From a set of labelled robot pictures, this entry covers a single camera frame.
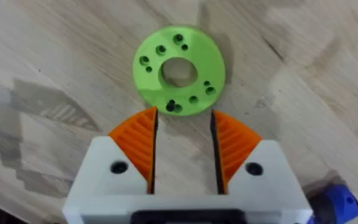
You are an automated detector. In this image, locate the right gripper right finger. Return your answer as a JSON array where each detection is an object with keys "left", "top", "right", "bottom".
[{"left": 210, "top": 109, "right": 305, "bottom": 198}]

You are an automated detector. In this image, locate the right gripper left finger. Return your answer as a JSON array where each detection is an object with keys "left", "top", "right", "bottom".
[{"left": 68, "top": 106, "right": 159, "bottom": 197}]

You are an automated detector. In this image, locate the blue electric screwdriver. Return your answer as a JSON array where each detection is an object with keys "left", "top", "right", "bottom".
[{"left": 305, "top": 184, "right": 358, "bottom": 224}]

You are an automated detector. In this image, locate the green disc with holes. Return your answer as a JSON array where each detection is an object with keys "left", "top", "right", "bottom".
[{"left": 132, "top": 25, "right": 226, "bottom": 117}]

